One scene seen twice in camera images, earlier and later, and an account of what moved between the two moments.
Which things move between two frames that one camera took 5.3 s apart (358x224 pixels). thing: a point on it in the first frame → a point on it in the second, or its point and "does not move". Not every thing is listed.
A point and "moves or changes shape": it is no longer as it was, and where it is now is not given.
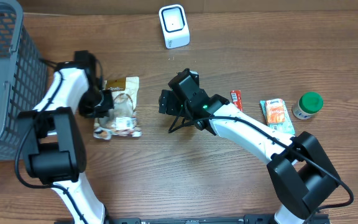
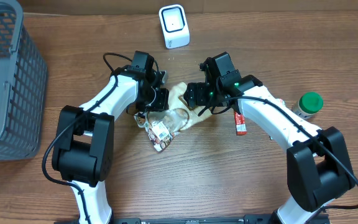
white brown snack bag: (123, 121) moves or changes shape
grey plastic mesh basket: (13, 76) does not move
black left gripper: (105, 101) → (160, 99)
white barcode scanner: (174, 26) does not move
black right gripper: (166, 102) → (194, 95)
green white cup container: (308, 104) does not move
